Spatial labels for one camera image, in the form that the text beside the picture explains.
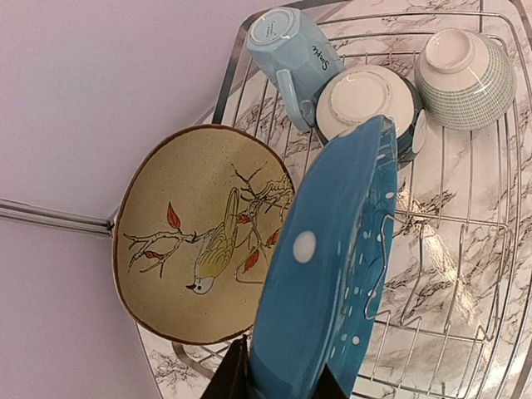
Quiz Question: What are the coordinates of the wire dish rack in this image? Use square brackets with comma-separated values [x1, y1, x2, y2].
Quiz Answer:
[132, 11, 532, 399]

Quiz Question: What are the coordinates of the blue polka dot plate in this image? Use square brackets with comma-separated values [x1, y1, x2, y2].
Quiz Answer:
[248, 116, 397, 398]

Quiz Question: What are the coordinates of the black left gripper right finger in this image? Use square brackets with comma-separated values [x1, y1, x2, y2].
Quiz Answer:
[318, 365, 347, 399]

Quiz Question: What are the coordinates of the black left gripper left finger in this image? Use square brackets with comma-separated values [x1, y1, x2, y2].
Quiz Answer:
[201, 334, 249, 399]

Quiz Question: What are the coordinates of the grey green patterned bowl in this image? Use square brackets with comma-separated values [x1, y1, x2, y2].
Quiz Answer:
[414, 28, 516, 131]

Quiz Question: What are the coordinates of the left aluminium frame post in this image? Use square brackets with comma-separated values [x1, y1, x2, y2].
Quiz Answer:
[1, 199, 114, 236]

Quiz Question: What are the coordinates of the beige bird pattern plate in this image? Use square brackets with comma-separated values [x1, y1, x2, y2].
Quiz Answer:
[112, 124, 295, 345]

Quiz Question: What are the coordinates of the dark teal dotted bowl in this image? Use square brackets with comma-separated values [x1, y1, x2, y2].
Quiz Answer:
[316, 65, 426, 169]

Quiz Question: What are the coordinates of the light blue mug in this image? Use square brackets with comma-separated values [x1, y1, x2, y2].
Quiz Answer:
[246, 7, 345, 131]

